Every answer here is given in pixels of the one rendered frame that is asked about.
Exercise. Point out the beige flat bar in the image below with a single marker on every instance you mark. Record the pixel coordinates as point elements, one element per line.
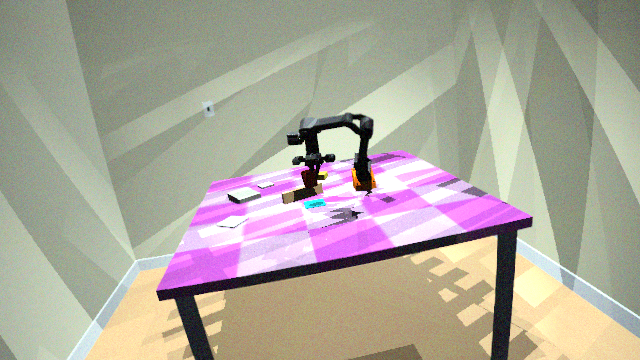
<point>301,193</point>

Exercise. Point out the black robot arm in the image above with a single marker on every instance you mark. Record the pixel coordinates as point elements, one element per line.
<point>310,127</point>

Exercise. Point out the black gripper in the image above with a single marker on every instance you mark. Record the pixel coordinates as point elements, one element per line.
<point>328,158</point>

